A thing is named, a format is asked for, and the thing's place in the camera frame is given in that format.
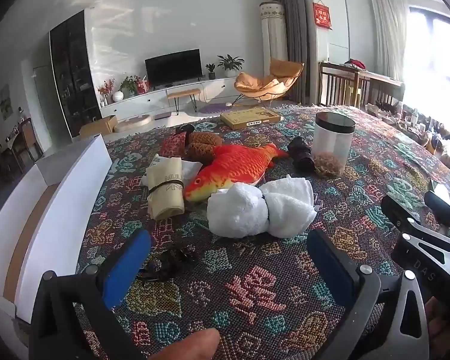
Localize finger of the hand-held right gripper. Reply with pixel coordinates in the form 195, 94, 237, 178
424, 190, 450, 239
380, 194, 450, 251

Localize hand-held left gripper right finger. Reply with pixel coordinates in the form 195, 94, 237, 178
307, 229, 430, 360

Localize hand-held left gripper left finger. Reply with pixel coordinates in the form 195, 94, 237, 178
29, 229, 152, 360

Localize white towel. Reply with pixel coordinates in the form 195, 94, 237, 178
207, 182, 271, 239
260, 175, 321, 239

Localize beige cloth bag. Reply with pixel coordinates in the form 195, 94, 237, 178
140, 154, 186, 221

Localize black garbage bag roll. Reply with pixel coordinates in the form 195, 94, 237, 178
287, 137, 316, 172

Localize red mesh pouch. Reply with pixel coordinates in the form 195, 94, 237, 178
159, 133, 190, 158

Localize red fish plush toy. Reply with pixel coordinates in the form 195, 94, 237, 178
183, 143, 289, 203

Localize brown mesh bag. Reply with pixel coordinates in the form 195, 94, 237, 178
187, 130, 224, 166

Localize person's right hand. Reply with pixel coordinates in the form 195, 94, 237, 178
424, 295, 450, 349

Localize person's left hand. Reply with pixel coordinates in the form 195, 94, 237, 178
150, 328, 221, 360

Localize multicoloured woven patterned blanket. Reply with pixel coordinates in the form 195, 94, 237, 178
60, 105, 450, 360

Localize row of cluttered small ornaments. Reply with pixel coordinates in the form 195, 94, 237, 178
364, 97, 450, 158

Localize clear plastic jar black lid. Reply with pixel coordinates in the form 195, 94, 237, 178
310, 112, 357, 179

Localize white paper sheet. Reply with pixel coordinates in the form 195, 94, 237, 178
0, 134, 114, 331

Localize wooden slatted bench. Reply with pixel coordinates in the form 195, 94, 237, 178
319, 61, 406, 109

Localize large window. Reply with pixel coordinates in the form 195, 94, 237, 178
403, 4, 450, 139

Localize round beige floor cushion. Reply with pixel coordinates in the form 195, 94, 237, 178
114, 114, 153, 133

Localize brown cardboard box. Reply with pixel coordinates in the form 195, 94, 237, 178
79, 115, 119, 137

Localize flat yellow cardboard box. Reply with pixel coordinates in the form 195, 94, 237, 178
220, 107, 282, 130

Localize white television cabinet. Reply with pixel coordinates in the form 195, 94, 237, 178
99, 77, 241, 121

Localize white vase red flowers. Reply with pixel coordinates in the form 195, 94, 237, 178
97, 79, 125, 106

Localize white sheer curtain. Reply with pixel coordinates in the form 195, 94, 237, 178
370, 0, 411, 83

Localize purple floor mat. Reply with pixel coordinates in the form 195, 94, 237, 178
198, 103, 233, 115

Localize orange lounge chair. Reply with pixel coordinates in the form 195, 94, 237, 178
233, 59, 305, 107

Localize bushy green potted plant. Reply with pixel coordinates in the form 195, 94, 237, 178
119, 76, 141, 97

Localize wooden bench black legs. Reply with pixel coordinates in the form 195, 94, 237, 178
167, 88, 202, 116

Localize tall black display cabinet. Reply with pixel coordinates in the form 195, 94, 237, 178
49, 9, 103, 139

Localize black flat television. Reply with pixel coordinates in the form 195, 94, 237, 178
144, 49, 203, 88

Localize grey curtain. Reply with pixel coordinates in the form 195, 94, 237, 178
270, 0, 312, 106

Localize white covered standing air conditioner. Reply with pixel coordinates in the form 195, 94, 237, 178
259, 1, 289, 83

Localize large green potted plant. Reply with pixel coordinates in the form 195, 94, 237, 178
217, 54, 245, 78

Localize framed wall picture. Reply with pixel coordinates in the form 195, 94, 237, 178
0, 84, 14, 121

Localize red wall hanging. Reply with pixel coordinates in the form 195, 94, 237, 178
312, 2, 333, 31

